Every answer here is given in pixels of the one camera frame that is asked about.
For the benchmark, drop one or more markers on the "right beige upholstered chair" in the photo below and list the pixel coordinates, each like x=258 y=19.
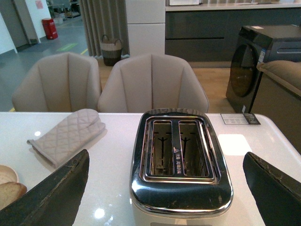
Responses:
x=141 y=83

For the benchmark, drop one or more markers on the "black front-load washing machine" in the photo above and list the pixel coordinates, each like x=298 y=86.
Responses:
x=255 y=45

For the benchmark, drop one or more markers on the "red bin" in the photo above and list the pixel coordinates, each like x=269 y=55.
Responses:
x=49 y=28

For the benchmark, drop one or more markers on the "white countertop appliance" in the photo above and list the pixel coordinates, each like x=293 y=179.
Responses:
x=185 y=2

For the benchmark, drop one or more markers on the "beige round plate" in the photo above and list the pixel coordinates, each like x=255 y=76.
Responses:
x=8 y=174

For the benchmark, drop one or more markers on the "white tall cabinet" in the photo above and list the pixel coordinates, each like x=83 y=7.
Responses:
x=146 y=26

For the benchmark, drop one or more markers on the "dark grey kitchen counter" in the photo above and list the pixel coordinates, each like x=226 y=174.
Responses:
x=208 y=35

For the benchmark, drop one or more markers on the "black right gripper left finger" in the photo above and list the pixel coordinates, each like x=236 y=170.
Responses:
x=54 y=201

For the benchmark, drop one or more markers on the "bread slice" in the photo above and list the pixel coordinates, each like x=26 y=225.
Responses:
x=10 y=192

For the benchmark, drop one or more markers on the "beige sofa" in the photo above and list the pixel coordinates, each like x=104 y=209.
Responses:
x=279 y=97

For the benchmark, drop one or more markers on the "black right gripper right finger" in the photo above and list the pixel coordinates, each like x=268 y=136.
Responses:
x=277 y=195

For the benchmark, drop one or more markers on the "grey quilted oven mitt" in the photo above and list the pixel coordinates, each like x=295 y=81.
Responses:
x=67 y=138

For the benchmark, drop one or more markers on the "left beige upholstered chair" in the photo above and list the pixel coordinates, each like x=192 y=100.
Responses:
x=64 y=82

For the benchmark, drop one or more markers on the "chrome two-slot toaster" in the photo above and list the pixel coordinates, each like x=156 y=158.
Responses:
x=179 y=176

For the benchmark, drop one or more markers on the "black and white label card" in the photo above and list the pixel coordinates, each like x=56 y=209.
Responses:
x=239 y=119

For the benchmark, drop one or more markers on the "grey curtain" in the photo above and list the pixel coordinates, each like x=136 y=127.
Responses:
x=104 y=17

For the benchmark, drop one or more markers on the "woven laundry basket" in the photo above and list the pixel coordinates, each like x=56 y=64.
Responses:
x=111 y=50

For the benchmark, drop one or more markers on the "beige upholstered chair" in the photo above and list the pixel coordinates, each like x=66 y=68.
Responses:
x=64 y=82
x=141 y=83

